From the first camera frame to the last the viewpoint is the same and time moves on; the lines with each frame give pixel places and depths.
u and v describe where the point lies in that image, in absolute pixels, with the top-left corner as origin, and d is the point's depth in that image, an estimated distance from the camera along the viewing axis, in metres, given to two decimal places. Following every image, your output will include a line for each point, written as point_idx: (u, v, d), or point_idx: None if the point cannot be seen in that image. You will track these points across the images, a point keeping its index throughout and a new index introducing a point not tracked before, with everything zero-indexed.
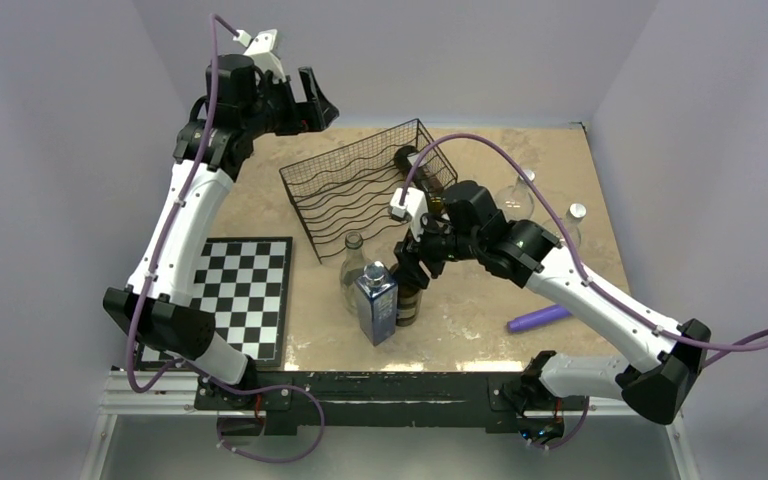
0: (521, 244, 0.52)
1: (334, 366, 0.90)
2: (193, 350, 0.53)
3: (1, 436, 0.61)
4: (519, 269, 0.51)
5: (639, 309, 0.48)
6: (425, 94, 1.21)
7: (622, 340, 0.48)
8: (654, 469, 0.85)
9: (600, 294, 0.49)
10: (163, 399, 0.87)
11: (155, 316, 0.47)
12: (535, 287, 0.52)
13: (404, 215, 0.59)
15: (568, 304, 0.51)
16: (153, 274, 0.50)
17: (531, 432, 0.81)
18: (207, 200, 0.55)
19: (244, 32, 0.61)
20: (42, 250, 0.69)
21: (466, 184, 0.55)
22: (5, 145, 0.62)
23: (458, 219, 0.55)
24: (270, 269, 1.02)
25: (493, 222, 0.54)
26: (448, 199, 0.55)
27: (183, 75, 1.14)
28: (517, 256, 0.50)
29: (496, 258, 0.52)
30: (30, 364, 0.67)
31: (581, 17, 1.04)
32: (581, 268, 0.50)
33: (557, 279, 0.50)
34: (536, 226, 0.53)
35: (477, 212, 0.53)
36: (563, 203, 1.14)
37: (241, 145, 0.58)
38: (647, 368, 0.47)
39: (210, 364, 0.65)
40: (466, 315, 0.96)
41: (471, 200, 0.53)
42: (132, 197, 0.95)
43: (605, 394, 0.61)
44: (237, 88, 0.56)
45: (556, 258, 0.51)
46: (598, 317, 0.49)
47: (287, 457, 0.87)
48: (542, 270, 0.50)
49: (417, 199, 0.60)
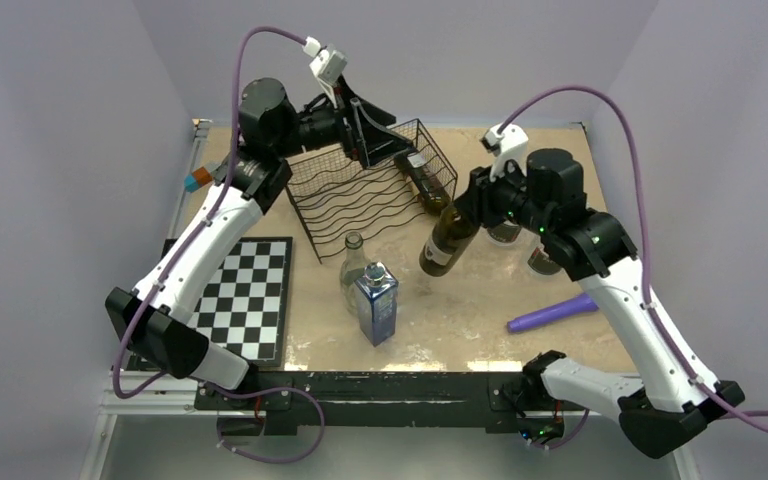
0: (596, 241, 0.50)
1: (335, 365, 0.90)
2: (178, 369, 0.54)
3: (1, 435, 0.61)
4: (581, 262, 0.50)
5: (685, 352, 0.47)
6: (425, 94, 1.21)
7: (654, 374, 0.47)
8: (654, 469, 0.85)
9: (654, 322, 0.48)
10: (163, 399, 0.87)
11: (150, 327, 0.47)
12: (591, 290, 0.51)
13: (492, 146, 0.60)
15: (617, 318, 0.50)
16: (161, 284, 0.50)
17: (531, 432, 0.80)
18: (235, 223, 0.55)
19: (311, 42, 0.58)
20: (43, 251, 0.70)
21: (561, 154, 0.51)
22: (6, 145, 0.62)
23: (536, 189, 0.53)
24: (270, 269, 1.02)
25: (572, 204, 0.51)
26: (534, 165, 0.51)
27: (183, 76, 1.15)
28: (587, 252, 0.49)
29: (562, 243, 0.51)
30: (29, 362, 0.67)
31: (582, 17, 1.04)
32: (647, 291, 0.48)
33: (618, 291, 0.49)
34: (617, 220, 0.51)
35: (563, 190, 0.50)
36: None
37: (279, 180, 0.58)
38: (662, 407, 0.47)
39: (211, 369, 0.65)
40: (466, 315, 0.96)
41: (561, 174, 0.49)
42: (132, 197, 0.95)
43: (596, 408, 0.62)
44: (265, 128, 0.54)
45: (626, 270, 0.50)
46: (639, 340, 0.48)
47: (289, 457, 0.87)
48: (607, 274, 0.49)
49: (515, 142, 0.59)
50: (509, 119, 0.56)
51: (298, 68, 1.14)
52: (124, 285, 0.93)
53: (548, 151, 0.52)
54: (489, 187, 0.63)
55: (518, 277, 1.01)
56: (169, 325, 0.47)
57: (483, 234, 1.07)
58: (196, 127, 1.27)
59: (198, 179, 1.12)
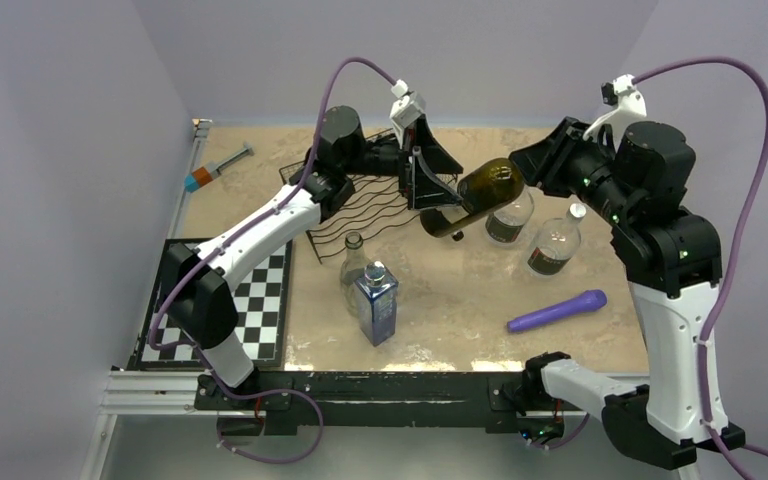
0: (683, 256, 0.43)
1: (335, 365, 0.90)
2: (204, 342, 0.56)
3: (0, 436, 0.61)
4: (656, 268, 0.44)
5: (713, 393, 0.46)
6: (426, 93, 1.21)
7: (669, 401, 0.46)
8: (654, 469, 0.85)
9: (698, 359, 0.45)
10: (162, 399, 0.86)
11: (202, 281, 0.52)
12: (648, 299, 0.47)
13: (610, 98, 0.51)
15: (659, 336, 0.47)
16: (223, 249, 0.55)
17: (531, 432, 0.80)
18: (298, 219, 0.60)
19: (399, 84, 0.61)
20: (42, 250, 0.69)
21: (669, 133, 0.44)
22: (5, 144, 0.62)
23: (630, 168, 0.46)
24: (271, 269, 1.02)
25: (665, 196, 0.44)
26: (635, 140, 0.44)
27: (183, 75, 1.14)
28: (668, 264, 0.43)
29: (638, 241, 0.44)
30: (30, 362, 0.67)
31: (581, 16, 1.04)
32: (708, 329, 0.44)
33: (676, 318, 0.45)
34: (712, 231, 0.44)
35: (660, 177, 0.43)
36: (564, 203, 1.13)
37: (342, 197, 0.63)
38: (658, 428, 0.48)
39: (218, 358, 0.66)
40: (465, 316, 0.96)
41: (665, 156, 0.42)
42: (131, 197, 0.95)
43: (582, 401, 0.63)
44: (337, 150, 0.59)
45: (698, 294, 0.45)
46: (670, 367, 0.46)
47: (287, 457, 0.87)
48: (675, 297, 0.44)
49: (632, 110, 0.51)
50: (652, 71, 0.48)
51: (299, 67, 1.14)
52: (124, 285, 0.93)
53: (660, 127, 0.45)
54: (576, 142, 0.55)
55: (518, 277, 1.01)
56: (219, 285, 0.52)
57: (483, 234, 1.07)
58: (196, 127, 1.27)
59: (197, 179, 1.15)
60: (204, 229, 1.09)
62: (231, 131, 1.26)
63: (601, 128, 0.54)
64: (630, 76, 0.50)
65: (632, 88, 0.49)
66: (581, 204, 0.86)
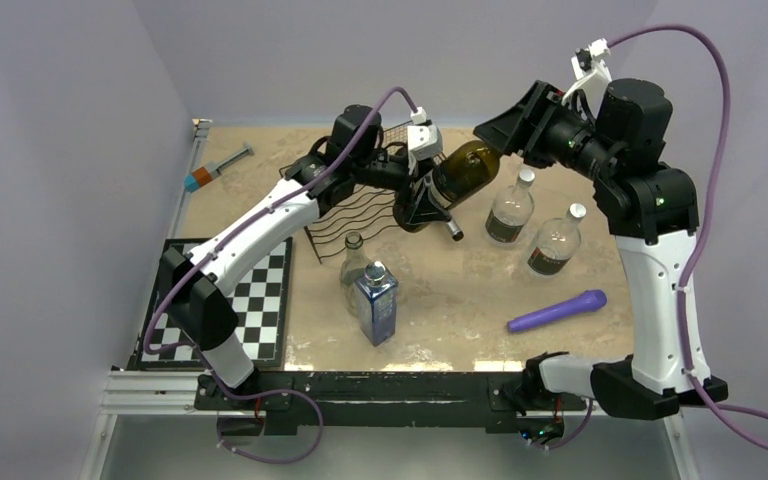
0: (660, 204, 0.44)
1: (335, 365, 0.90)
2: (204, 342, 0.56)
3: (0, 436, 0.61)
4: (634, 218, 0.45)
5: (693, 343, 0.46)
6: (426, 93, 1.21)
7: (650, 351, 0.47)
8: (655, 470, 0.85)
9: (677, 305, 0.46)
10: (163, 400, 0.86)
11: (195, 289, 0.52)
12: (629, 253, 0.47)
13: (584, 62, 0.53)
15: (639, 288, 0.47)
16: (215, 253, 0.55)
17: (531, 432, 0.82)
18: (293, 217, 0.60)
19: (422, 112, 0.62)
20: (42, 252, 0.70)
21: (648, 87, 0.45)
22: (6, 146, 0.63)
23: (611, 123, 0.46)
24: (271, 269, 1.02)
25: (644, 149, 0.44)
26: (616, 93, 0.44)
27: (183, 75, 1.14)
28: (645, 212, 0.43)
29: (618, 191, 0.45)
30: (30, 364, 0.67)
31: (581, 15, 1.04)
32: (686, 275, 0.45)
33: (655, 264, 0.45)
34: (687, 181, 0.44)
35: (639, 128, 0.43)
36: (565, 202, 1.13)
37: (342, 190, 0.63)
38: (642, 381, 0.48)
39: (216, 358, 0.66)
40: (465, 316, 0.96)
41: (643, 108, 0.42)
42: (131, 197, 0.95)
43: (578, 385, 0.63)
44: (352, 141, 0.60)
45: (677, 243, 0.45)
46: (651, 316, 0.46)
47: (287, 457, 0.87)
48: (653, 244, 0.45)
49: (602, 76, 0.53)
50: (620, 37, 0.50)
51: (298, 68, 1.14)
52: (124, 285, 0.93)
53: (639, 82, 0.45)
54: (555, 108, 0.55)
55: (518, 277, 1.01)
56: (213, 292, 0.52)
57: (483, 234, 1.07)
58: (196, 127, 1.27)
59: (197, 179, 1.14)
60: (204, 229, 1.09)
62: (231, 131, 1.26)
63: (574, 93, 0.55)
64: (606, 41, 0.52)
65: (607, 53, 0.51)
66: (581, 203, 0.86)
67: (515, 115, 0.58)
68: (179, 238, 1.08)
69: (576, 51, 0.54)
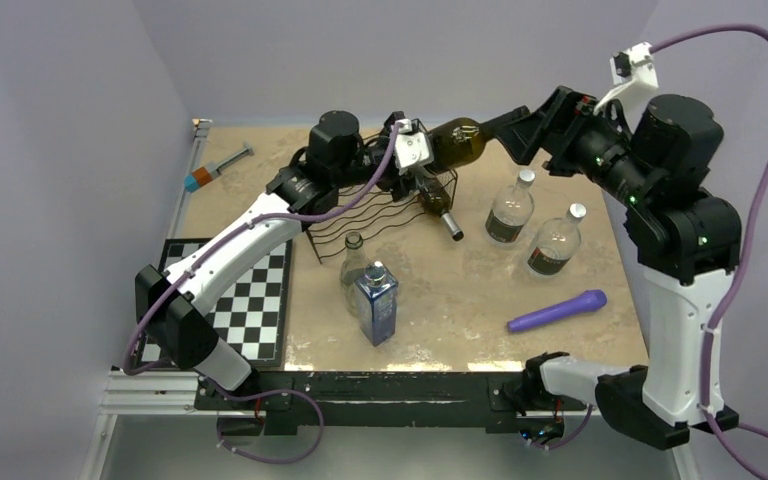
0: (702, 242, 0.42)
1: (335, 365, 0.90)
2: (181, 360, 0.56)
3: (0, 437, 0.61)
4: (672, 253, 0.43)
5: (713, 380, 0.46)
6: (426, 93, 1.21)
7: (668, 383, 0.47)
8: (655, 470, 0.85)
9: (703, 346, 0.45)
10: (163, 400, 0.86)
11: (171, 309, 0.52)
12: (662, 286, 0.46)
13: (622, 68, 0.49)
15: (666, 322, 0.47)
16: (192, 272, 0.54)
17: (531, 432, 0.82)
18: (273, 233, 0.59)
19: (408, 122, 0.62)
20: (43, 252, 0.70)
21: (695, 109, 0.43)
22: (6, 146, 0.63)
23: (651, 146, 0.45)
24: (271, 269, 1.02)
25: (686, 178, 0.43)
26: (659, 117, 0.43)
27: (183, 75, 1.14)
28: (686, 250, 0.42)
29: (655, 223, 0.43)
30: (30, 363, 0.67)
31: (582, 16, 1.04)
32: (717, 317, 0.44)
33: (687, 305, 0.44)
34: (733, 214, 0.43)
35: (683, 155, 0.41)
36: (565, 202, 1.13)
37: (326, 202, 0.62)
38: (654, 409, 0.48)
39: (208, 367, 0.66)
40: (465, 316, 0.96)
41: (690, 133, 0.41)
42: (131, 198, 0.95)
43: (581, 392, 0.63)
44: (332, 151, 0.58)
45: (713, 282, 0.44)
46: (673, 351, 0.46)
47: (288, 457, 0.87)
48: (688, 284, 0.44)
49: (646, 83, 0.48)
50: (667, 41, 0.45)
51: (298, 67, 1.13)
52: (124, 285, 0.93)
53: (686, 104, 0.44)
54: (586, 119, 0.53)
55: (518, 277, 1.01)
56: (189, 311, 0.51)
57: (483, 234, 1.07)
58: (196, 127, 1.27)
59: (197, 179, 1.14)
60: (204, 229, 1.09)
62: (231, 131, 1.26)
63: (611, 102, 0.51)
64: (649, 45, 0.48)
65: (648, 58, 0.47)
66: (581, 203, 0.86)
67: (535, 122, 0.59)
68: (179, 238, 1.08)
69: (613, 56, 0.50)
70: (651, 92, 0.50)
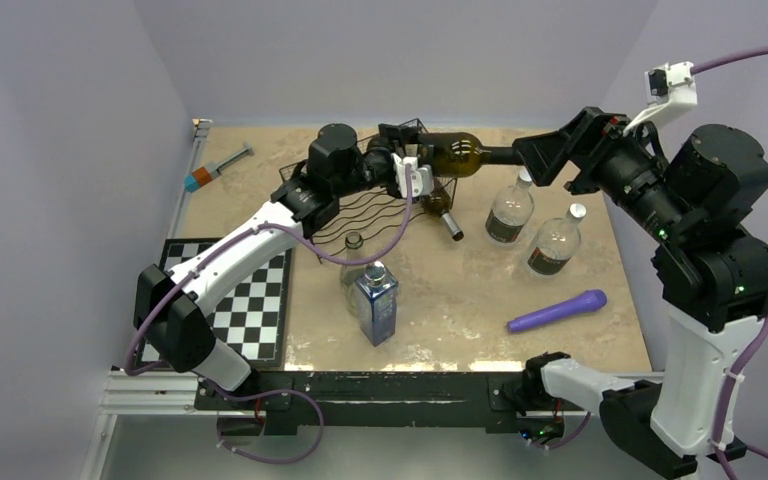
0: (737, 291, 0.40)
1: (335, 365, 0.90)
2: (179, 363, 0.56)
3: None
4: (705, 300, 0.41)
5: (727, 418, 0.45)
6: (426, 93, 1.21)
7: (681, 420, 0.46)
8: (655, 470, 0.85)
9: (722, 389, 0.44)
10: (163, 400, 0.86)
11: (174, 308, 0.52)
12: (684, 323, 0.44)
13: (659, 87, 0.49)
15: (686, 359, 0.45)
16: (196, 272, 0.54)
17: (531, 432, 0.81)
18: (276, 240, 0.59)
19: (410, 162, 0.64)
20: (43, 251, 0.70)
21: (745, 148, 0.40)
22: (6, 146, 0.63)
23: (693, 180, 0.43)
24: (271, 269, 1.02)
25: (727, 219, 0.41)
26: (706, 154, 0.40)
27: (183, 74, 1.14)
28: (720, 299, 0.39)
29: (688, 266, 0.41)
30: (31, 363, 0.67)
31: (581, 16, 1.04)
32: (742, 364, 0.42)
33: (711, 352, 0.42)
34: None
35: (728, 199, 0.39)
36: (565, 202, 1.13)
37: (327, 212, 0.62)
38: (663, 435, 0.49)
39: (207, 367, 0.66)
40: (465, 315, 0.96)
41: (739, 175, 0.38)
42: (131, 197, 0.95)
43: (585, 402, 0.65)
44: (333, 163, 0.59)
45: (745, 329, 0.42)
46: (690, 390, 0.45)
47: (288, 457, 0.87)
48: (717, 332, 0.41)
49: (682, 103, 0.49)
50: (705, 65, 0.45)
51: (298, 67, 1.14)
52: (124, 285, 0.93)
53: (738, 142, 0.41)
54: (617, 139, 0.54)
55: (518, 277, 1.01)
56: (192, 311, 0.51)
57: (483, 234, 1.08)
58: (196, 127, 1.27)
59: (197, 179, 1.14)
60: (204, 229, 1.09)
62: (231, 131, 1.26)
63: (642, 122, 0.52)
64: (689, 65, 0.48)
65: (688, 79, 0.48)
66: (581, 203, 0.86)
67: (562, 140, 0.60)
68: (179, 237, 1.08)
69: (649, 74, 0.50)
70: (688, 110, 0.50)
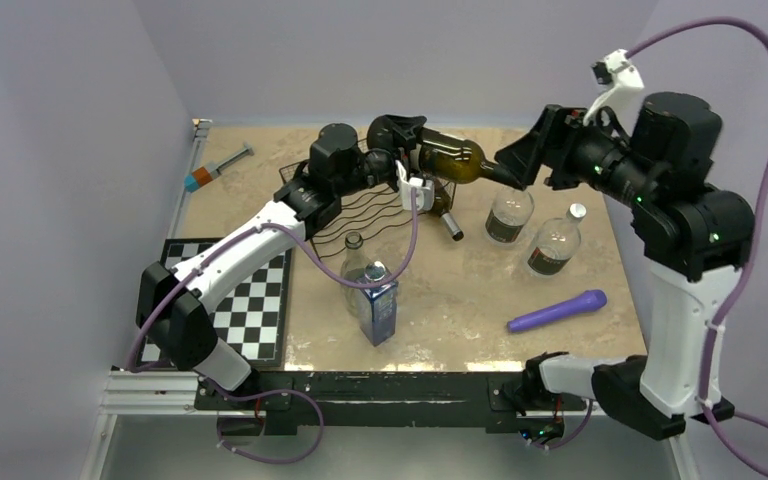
0: (713, 239, 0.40)
1: (335, 365, 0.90)
2: (181, 361, 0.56)
3: None
4: (681, 249, 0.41)
5: (712, 373, 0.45)
6: (426, 94, 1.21)
7: (667, 375, 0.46)
8: (655, 469, 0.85)
9: (705, 340, 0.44)
10: (163, 399, 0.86)
11: (177, 305, 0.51)
12: (663, 277, 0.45)
13: (603, 76, 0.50)
15: (669, 313, 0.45)
16: (200, 269, 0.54)
17: (531, 432, 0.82)
18: (280, 239, 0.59)
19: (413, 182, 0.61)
20: (43, 252, 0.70)
21: (691, 102, 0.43)
22: (7, 146, 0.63)
23: (652, 140, 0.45)
24: (271, 269, 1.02)
25: (692, 170, 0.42)
26: (656, 110, 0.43)
27: (183, 74, 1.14)
28: (696, 246, 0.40)
29: (663, 218, 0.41)
30: (31, 363, 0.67)
31: (581, 16, 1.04)
32: (723, 313, 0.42)
33: (691, 301, 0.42)
34: (744, 208, 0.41)
35: (685, 147, 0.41)
36: (565, 202, 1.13)
37: (329, 213, 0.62)
38: (650, 396, 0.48)
39: (208, 366, 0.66)
40: (465, 315, 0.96)
41: (689, 123, 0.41)
42: (131, 197, 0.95)
43: (578, 384, 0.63)
44: (334, 163, 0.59)
45: (722, 280, 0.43)
46: (674, 344, 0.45)
47: (288, 457, 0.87)
48: (695, 281, 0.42)
49: (628, 86, 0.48)
50: (634, 48, 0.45)
51: (298, 67, 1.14)
52: (124, 285, 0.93)
53: (683, 98, 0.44)
54: (579, 129, 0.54)
55: (518, 277, 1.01)
56: (195, 308, 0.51)
57: (483, 234, 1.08)
58: (196, 127, 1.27)
59: (197, 179, 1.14)
60: (204, 229, 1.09)
62: (231, 131, 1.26)
63: (600, 110, 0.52)
64: (624, 51, 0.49)
65: (624, 62, 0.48)
66: (581, 203, 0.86)
67: (529, 141, 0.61)
68: (179, 237, 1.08)
69: (593, 66, 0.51)
70: (639, 93, 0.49)
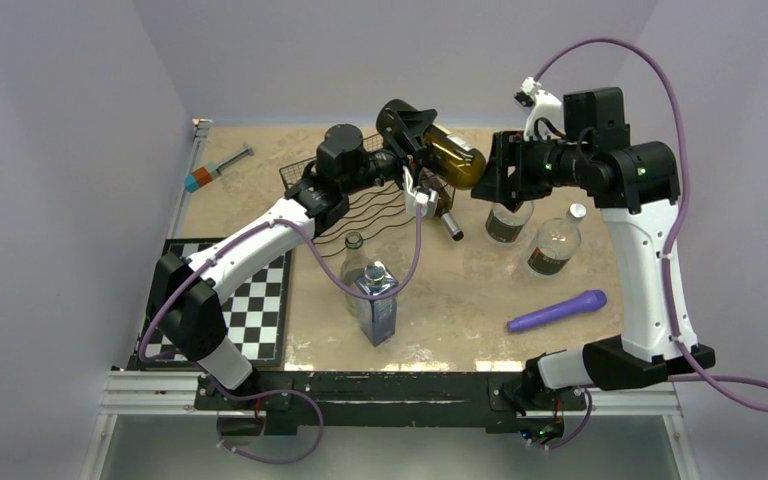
0: (642, 174, 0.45)
1: (335, 366, 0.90)
2: (191, 351, 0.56)
3: None
4: (616, 188, 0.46)
5: (679, 309, 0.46)
6: (426, 93, 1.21)
7: (640, 321, 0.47)
8: (655, 470, 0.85)
9: (662, 273, 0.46)
10: (163, 399, 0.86)
11: (192, 295, 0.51)
12: (612, 223, 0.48)
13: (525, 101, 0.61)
15: (628, 259, 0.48)
16: (214, 261, 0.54)
17: (531, 432, 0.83)
18: (293, 234, 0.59)
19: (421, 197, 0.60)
20: (43, 253, 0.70)
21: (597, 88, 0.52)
22: (7, 147, 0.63)
23: (575, 119, 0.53)
24: (271, 269, 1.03)
25: (611, 131, 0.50)
26: (571, 95, 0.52)
27: (183, 74, 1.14)
28: (628, 181, 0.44)
29: (599, 164, 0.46)
30: (30, 363, 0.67)
31: (582, 15, 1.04)
32: (670, 242, 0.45)
33: (639, 234, 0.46)
34: (667, 151, 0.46)
35: (597, 111, 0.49)
36: (565, 203, 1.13)
37: (336, 212, 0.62)
38: (633, 350, 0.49)
39: (210, 364, 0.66)
40: (466, 315, 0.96)
41: (597, 94, 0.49)
42: (131, 197, 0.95)
43: (568, 371, 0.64)
44: (341, 163, 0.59)
45: (662, 214, 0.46)
46: (639, 287, 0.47)
47: (288, 457, 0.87)
48: (637, 213, 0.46)
49: (547, 102, 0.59)
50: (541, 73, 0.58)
51: (297, 67, 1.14)
52: (123, 284, 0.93)
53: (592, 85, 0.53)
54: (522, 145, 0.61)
55: (518, 277, 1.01)
56: (209, 297, 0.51)
57: (483, 234, 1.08)
58: (196, 127, 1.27)
59: (198, 179, 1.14)
60: (204, 229, 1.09)
62: (231, 130, 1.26)
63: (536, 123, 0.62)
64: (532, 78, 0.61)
65: (534, 84, 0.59)
66: (582, 203, 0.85)
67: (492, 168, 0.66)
68: (179, 237, 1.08)
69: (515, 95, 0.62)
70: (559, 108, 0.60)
